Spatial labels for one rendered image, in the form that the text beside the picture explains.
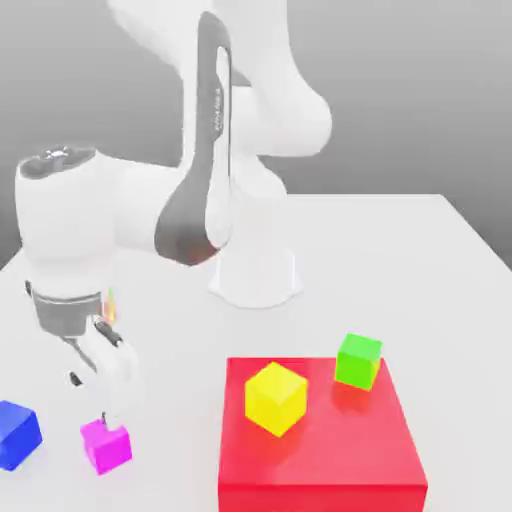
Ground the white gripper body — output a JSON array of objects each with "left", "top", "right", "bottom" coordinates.
[{"left": 64, "top": 334, "right": 140, "bottom": 402}]

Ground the small magenta cube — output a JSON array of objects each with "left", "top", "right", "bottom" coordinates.
[{"left": 79, "top": 417, "right": 134, "bottom": 477}]

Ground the small blue cube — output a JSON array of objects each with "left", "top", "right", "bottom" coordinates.
[{"left": 0, "top": 399, "right": 44, "bottom": 472}]

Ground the small yellow cube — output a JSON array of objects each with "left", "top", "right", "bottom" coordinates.
[{"left": 244, "top": 360, "right": 309, "bottom": 438}]

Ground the small green cube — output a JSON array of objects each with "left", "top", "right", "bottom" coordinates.
[{"left": 334, "top": 332, "right": 384, "bottom": 392}]

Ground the large red box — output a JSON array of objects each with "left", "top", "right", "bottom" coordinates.
[{"left": 217, "top": 356, "right": 429, "bottom": 512}]

